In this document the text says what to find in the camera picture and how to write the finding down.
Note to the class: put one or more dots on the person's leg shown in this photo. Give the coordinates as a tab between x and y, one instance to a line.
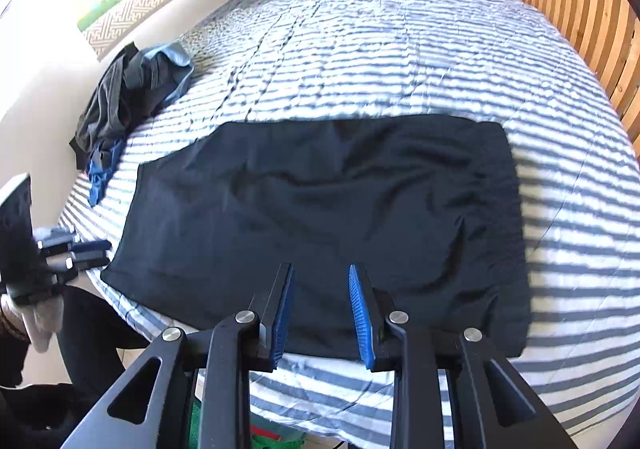
85	344

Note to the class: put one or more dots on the dark garment light blue lining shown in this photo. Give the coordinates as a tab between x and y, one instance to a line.
165	66

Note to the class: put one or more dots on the green floor mat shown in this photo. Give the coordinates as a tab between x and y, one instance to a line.
200	429

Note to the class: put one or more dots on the small red object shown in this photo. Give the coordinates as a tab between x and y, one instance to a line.
262	430

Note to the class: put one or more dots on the person's left hand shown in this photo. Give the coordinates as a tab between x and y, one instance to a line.
44	324

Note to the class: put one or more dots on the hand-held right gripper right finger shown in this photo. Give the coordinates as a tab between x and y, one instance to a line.
360	324

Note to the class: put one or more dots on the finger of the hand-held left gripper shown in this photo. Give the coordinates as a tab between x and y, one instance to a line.
75	244
85	261

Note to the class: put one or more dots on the dark cloth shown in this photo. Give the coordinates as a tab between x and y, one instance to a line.
30	411

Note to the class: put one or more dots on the blue white striped quilt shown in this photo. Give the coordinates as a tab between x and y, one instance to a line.
400	54

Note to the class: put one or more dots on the black garment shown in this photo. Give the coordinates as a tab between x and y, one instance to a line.
325	209

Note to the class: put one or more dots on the grey knit garment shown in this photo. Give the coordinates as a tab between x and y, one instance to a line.
110	104

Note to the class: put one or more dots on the person's left forearm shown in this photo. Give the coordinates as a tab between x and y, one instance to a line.
10	329

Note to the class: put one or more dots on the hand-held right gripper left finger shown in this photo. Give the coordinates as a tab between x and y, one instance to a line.
282	319

